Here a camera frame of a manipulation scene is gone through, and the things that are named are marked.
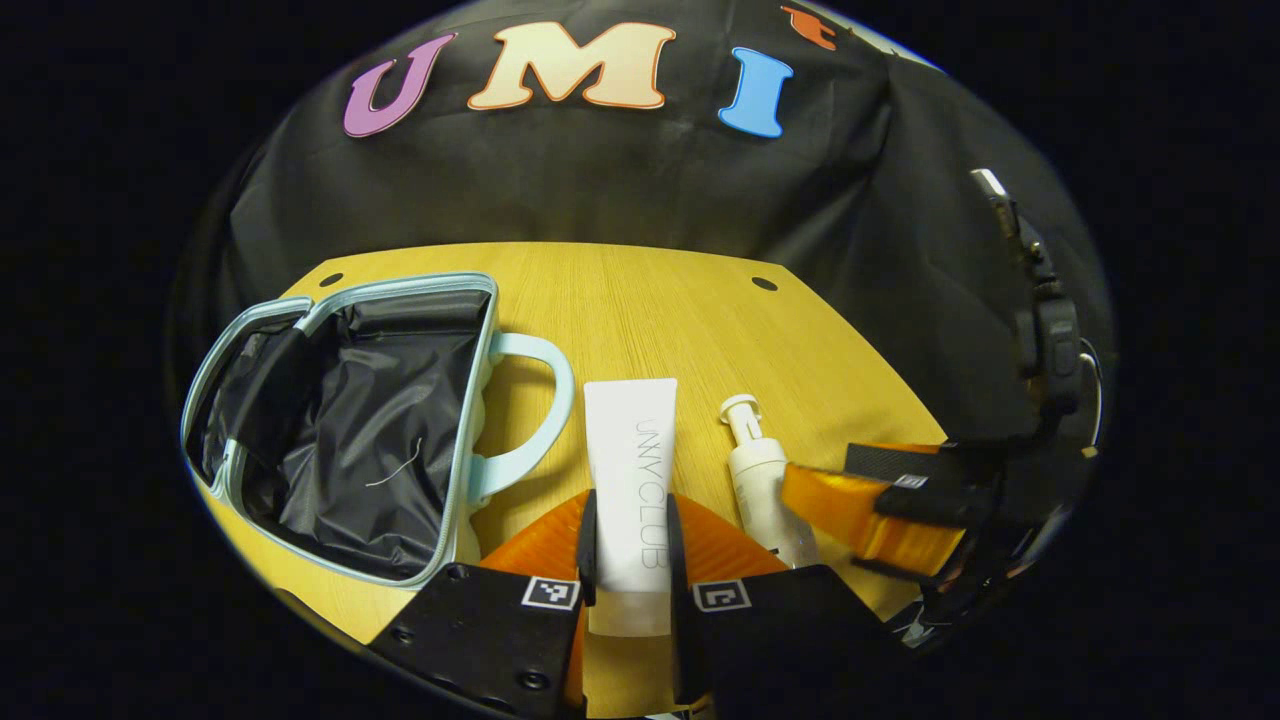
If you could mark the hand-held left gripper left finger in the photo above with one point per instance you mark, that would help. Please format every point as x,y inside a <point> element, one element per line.
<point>480,640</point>

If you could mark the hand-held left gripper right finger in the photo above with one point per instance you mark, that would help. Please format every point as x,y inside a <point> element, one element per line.
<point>780,640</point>

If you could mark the light blue suitcase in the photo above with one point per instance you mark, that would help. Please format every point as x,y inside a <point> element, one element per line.
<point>350,430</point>

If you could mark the white squeeze tube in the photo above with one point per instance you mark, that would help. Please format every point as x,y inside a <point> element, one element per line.
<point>630,470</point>

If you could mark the white pump bottle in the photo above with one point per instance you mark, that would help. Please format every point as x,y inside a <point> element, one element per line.
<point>762,480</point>

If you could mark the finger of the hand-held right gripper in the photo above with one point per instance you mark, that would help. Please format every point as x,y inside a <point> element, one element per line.
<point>850,515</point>
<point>895,460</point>

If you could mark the black backdrop cloth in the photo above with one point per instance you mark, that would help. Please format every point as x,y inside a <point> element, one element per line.
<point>600,180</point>

